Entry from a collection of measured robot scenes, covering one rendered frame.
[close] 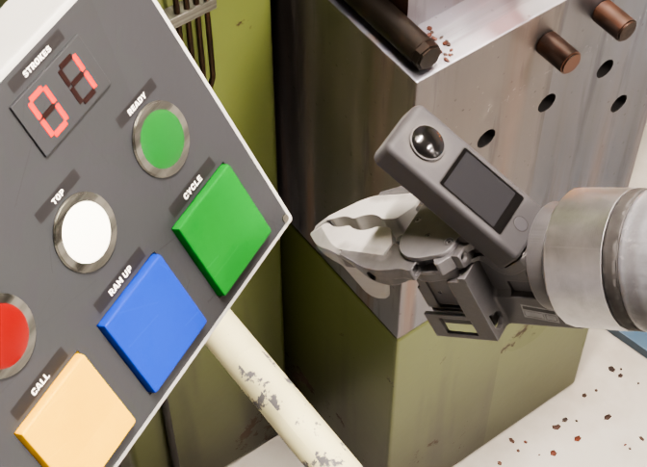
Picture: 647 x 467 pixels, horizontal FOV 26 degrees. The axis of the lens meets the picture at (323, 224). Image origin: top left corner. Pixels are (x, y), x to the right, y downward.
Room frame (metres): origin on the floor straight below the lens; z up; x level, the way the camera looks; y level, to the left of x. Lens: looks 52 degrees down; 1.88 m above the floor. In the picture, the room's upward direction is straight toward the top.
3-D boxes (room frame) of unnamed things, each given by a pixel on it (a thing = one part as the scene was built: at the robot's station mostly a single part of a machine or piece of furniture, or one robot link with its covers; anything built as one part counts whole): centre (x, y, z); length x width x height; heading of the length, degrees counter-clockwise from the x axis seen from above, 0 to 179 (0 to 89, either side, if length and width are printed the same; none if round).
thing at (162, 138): (0.69, 0.12, 1.09); 0.05 x 0.03 x 0.04; 126
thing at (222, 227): (0.67, 0.08, 1.01); 0.07 x 0.05 x 0.07; 151
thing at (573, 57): (1.00, -0.24, 0.87); 0.04 x 0.03 x 0.03; 36
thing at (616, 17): (1.05, -0.30, 0.87); 0.04 x 0.03 x 0.03; 36
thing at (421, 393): (1.25, -0.07, 0.23); 0.56 x 0.38 x 0.47; 36
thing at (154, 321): (0.58, 0.13, 1.01); 0.07 x 0.05 x 0.07; 151
